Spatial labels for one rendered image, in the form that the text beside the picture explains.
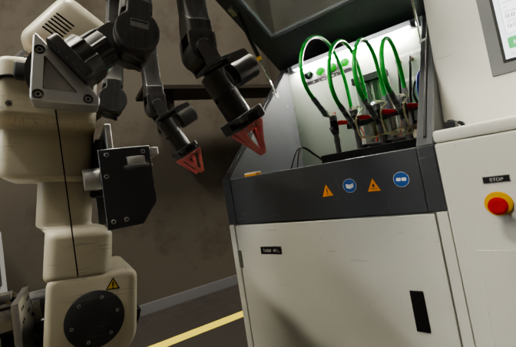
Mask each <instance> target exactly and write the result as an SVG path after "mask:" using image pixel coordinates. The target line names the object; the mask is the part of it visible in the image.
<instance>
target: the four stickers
mask: <svg viewBox="0 0 516 347"><path fill-rule="evenodd" d="M392 179H393V184H394V188H396V187H410V186H411V184H410V179H409V171H408V170H407V171H398V172H392ZM365 186H366V191H367V193H373V192H382V187H381V182H380V178H379V177H367V178H365ZM319 187H320V191H321V194H322V198H325V197H334V196H335V195H334V191H333V188H332V182H331V183H323V184H320V185H319ZM342 187H343V191H344V193H355V192H358V190H357V186H356V179H355V178H354V177H353V178H348V179H343V180H342Z"/></svg>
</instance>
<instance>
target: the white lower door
mask: <svg viewBox="0 0 516 347"><path fill-rule="evenodd" d="M236 236H237V241H238V246H239V250H237V252H238V257H239V262H240V268H242V271H243V280H244V285H245V290H246V299H247V304H248V310H249V314H250V324H251V329H252V333H253V343H254V347H463V346H462V342H461V335H460V331H459V327H458V320H457V316H456V311H455V304H454V300H453V297H452V290H451V286H450V282H449V278H448V270H447V266H446V262H445V255H444V251H443V247H442V240H441V236H440V232H439V228H438V221H437V217H436V214H435V213H420V214H408V215H395V216H371V217H358V218H345V219H333V220H308V221H296V222H283V223H259V224H247V225H237V226H236Z"/></svg>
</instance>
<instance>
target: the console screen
mask: <svg viewBox="0 0 516 347"><path fill-rule="evenodd" d="M476 3H477V6H478V13H479V17H480V21H481V27H482V31H483V35H484V39H485V45H486V48H487V53H488V59H489V63H490V66H491V73H492V77H496V76H499V75H503V74H508V73H511V72H514V71H516V0H476Z"/></svg>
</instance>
